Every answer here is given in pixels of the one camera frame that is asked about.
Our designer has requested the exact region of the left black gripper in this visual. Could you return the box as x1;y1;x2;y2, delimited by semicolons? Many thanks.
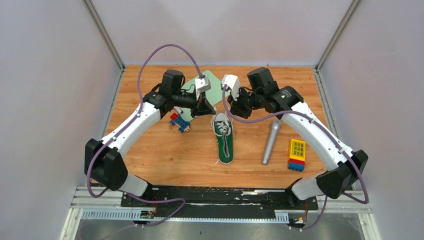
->
172;89;216;119

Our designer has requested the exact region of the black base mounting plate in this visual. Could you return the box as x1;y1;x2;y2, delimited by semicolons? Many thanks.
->
120;185;319;219

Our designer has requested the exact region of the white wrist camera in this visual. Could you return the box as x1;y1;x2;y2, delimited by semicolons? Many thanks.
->
194;76;212;94
221;74;241;101

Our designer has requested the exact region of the yellow red blue block stack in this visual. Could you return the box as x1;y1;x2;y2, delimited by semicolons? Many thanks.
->
287;138;306;172

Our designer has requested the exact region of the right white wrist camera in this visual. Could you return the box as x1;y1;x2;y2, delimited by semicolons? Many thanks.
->
221;74;241;101

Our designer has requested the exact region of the silver microphone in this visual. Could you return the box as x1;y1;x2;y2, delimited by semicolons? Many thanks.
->
261;119;282;165

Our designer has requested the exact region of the purple cable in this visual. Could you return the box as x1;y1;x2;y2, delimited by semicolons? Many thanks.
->
86;43;204;228
221;84;370;232

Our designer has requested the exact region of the blue red toy car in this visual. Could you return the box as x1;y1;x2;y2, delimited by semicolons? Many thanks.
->
169;106;191;133

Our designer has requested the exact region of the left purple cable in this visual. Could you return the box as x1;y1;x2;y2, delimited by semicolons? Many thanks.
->
86;43;204;228

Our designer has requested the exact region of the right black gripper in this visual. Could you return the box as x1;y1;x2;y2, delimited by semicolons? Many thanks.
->
227;86;264;120

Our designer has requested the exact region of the light green cutting mat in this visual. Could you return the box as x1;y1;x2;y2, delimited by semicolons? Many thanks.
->
178;70;220;122

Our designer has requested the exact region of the aluminium frame rail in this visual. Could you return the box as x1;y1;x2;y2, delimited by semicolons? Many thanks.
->
71;187;372;224

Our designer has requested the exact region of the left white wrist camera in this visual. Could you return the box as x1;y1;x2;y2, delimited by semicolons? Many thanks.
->
194;76;212;94

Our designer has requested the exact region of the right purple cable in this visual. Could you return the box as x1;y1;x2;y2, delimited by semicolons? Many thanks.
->
221;84;370;232

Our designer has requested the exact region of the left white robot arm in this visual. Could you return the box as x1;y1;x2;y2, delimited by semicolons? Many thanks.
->
84;69;216;207

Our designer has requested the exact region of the green canvas sneaker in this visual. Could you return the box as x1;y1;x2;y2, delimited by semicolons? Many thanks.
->
210;111;235;166

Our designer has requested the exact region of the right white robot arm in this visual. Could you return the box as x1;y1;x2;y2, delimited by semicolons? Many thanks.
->
221;67;369;209

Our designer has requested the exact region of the white shoelace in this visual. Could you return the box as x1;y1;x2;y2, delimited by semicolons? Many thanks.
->
213;111;233;165

